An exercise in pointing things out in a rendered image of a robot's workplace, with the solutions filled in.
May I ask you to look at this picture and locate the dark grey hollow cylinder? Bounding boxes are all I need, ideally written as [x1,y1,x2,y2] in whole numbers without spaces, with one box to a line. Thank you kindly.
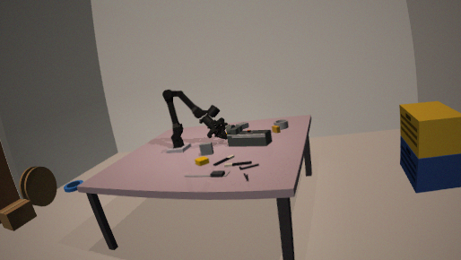
[274,119,288,130]

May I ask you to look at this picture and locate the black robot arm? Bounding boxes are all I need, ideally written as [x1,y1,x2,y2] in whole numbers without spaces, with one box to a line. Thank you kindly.
[162,90,224,149]

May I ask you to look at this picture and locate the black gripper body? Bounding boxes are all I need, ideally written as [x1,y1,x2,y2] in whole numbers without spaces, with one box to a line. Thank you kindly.
[207,119,228,139]

